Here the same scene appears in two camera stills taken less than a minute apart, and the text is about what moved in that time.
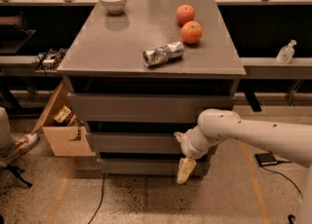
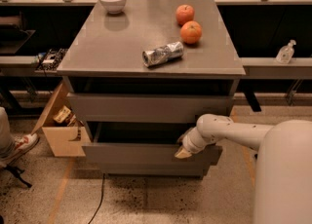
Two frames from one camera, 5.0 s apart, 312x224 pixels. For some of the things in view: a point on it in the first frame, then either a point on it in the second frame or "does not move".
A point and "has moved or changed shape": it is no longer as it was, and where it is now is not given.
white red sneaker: x=22 y=143 does not move
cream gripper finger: x=186 y=165 → x=182 y=153
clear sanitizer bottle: x=285 y=55 does not move
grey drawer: x=136 y=142 has moved or changed shape
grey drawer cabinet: x=140 y=70 does not move
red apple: x=184 y=14 does not move
